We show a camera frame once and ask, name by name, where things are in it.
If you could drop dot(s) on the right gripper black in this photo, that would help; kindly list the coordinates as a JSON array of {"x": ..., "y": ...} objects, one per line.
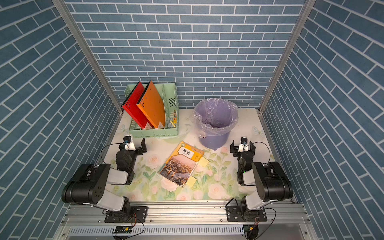
[{"x": 235, "y": 149}]

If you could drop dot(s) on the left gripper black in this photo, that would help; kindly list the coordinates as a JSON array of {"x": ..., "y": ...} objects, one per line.
[{"x": 139, "y": 152}]

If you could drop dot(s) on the English textbook yellow cover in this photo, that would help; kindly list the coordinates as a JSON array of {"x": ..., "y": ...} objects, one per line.
[{"x": 180, "y": 165}]

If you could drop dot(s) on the yellow sticky note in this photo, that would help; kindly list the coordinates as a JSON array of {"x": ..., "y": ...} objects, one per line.
[
  {"x": 203, "y": 162},
  {"x": 191, "y": 181}
]

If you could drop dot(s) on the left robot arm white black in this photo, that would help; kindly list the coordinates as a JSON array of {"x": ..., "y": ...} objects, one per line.
[{"x": 88, "y": 185}]

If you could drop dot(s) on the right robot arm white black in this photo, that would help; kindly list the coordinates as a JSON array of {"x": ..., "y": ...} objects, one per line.
[{"x": 271, "y": 182}]

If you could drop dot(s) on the purple trash bin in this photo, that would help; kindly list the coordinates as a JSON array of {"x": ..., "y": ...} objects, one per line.
[{"x": 215, "y": 126}]

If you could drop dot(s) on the clear plastic bin liner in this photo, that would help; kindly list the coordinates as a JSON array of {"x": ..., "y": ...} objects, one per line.
[{"x": 215, "y": 118}]

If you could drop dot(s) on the orange file folder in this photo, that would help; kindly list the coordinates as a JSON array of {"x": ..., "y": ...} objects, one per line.
[{"x": 152, "y": 106}]

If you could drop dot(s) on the red file folder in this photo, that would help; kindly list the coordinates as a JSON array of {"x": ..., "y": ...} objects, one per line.
[{"x": 130, "y": 106}]

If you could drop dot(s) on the green plastic file rack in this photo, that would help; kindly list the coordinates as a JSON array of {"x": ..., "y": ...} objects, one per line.
[{"x": 170, "y": 99}]

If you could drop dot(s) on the small black electronics box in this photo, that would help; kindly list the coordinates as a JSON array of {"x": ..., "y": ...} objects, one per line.
[{"x": 125, "y": 230}]

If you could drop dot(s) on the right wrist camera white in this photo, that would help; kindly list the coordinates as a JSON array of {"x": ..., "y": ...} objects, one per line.
[{"x": 244, "y": 146}]

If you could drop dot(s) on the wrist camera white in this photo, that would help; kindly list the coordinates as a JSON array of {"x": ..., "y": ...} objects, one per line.
[
  {"x": 244, "y": 146},
  {"x": 128, "y": 143}
]

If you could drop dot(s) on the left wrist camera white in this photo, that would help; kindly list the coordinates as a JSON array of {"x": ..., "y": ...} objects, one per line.
[{"x": 128, "y": 143}]

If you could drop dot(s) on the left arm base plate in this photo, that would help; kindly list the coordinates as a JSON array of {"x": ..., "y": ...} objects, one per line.
[{"x": 136, "y": 214}]

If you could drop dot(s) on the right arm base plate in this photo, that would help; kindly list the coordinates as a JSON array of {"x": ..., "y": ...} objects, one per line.
[{"x": 232, "y": 214}]

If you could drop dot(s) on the aluminium mounting rail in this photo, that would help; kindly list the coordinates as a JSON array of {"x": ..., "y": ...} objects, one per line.
[{"x": 190, "y": 220}]

